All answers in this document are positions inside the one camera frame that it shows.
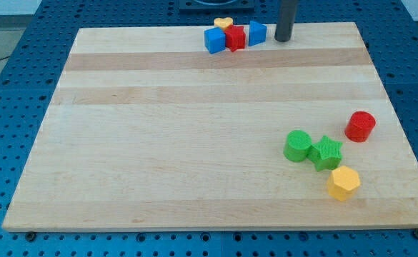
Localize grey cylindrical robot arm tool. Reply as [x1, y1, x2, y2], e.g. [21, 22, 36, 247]
[274, 0, 299, 42]

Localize green cylinder block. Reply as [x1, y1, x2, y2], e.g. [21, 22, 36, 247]
[283, 130, 312, 162]

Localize blue cube block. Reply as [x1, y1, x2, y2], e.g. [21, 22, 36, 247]
[204, 27, 226, 54]

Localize red star block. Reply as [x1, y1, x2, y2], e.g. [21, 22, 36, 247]
[224, 25, 246, 52]

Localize yellow heart block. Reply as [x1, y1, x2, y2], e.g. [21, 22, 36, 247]
[214, 17, 234, 31]

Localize green star block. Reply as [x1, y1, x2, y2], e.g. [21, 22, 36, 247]
[307, 136, 343, 171]

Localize yellow hexagon block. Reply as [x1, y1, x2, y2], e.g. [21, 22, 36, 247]
[327, 166, 361, 201]

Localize red cylinder block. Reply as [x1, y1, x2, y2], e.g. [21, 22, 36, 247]
[344, 111, 377, 143]

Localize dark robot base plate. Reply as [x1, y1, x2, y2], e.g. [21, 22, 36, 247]
[178, 0, 255, 11]

